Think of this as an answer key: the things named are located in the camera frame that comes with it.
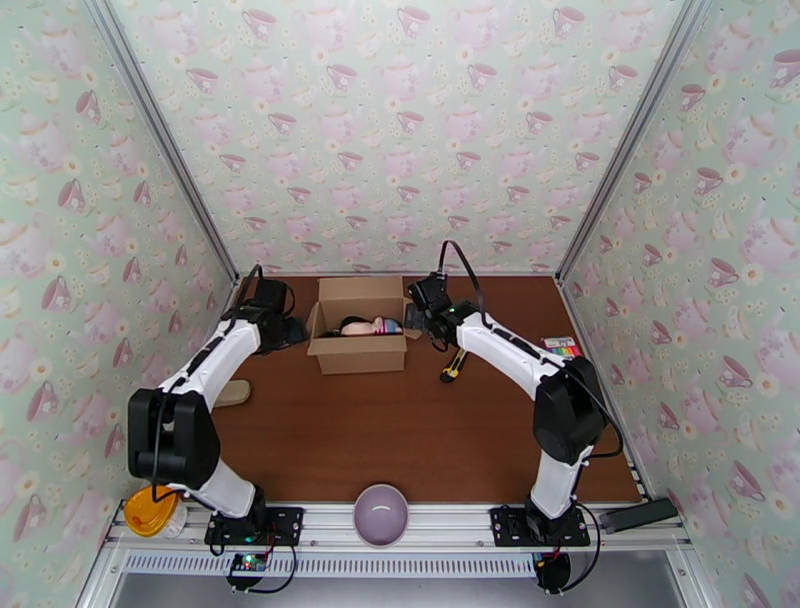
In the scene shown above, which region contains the yellow black utility knife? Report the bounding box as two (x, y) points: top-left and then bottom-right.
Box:
(440, 348), (469, 384)

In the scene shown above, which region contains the brown cardboard box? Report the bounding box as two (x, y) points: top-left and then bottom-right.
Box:
(306, 276), (423, 376)

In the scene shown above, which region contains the doll toy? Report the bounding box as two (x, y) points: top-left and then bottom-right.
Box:
(337, 315), (404, 339)

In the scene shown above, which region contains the beige flat oval object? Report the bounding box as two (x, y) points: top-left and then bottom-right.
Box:
(212, 381), (253, 409)

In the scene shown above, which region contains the pack of coloured pens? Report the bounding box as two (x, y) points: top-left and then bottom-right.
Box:
(540, 336), (586, 361)

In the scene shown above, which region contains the purple bowl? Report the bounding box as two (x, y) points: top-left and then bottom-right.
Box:
(352, 482), (411, 549)

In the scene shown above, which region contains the small circuit board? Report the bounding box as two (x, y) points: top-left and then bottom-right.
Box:
(227, 552), (271, 579)

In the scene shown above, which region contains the black round controller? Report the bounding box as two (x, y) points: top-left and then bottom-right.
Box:
(534, 552), (573, 592)

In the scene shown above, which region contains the black rectangular adapter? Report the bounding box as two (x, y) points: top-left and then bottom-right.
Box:
(598, 496), (679, 534)

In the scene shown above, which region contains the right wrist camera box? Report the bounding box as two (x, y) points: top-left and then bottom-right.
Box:
(409, 272), (448, 309)

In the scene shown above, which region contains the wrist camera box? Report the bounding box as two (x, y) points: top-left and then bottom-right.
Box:
(409, 272), (448, 309)
(256, 279), (294, 313)

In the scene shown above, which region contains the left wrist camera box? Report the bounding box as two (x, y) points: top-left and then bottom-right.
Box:
(256, 279), (294, 313)

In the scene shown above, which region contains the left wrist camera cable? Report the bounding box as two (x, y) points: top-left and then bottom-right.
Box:
(239, 264), (265, 314)

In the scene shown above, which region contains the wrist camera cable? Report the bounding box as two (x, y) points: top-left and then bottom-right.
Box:
(437, 240), (490, 328)
(239, 264), (265, 314)

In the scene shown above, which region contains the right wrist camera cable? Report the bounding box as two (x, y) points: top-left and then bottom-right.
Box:
(437, 240), (490, 328)

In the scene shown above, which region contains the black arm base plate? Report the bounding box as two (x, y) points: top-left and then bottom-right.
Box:
(204, 506), (306, 548)
(489, 506), (592, 548)

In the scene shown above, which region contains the aluminium mounting rail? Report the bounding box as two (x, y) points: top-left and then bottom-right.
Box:
(102, 499), (692, 551)

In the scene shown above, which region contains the aluminium frame post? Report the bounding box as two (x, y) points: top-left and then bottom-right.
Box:
(84, 0), (242, 283)
(554, 0), (714, 286)

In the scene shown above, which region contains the white perforated cable tray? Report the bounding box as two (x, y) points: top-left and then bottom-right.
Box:
(121, 552), (542, 579)

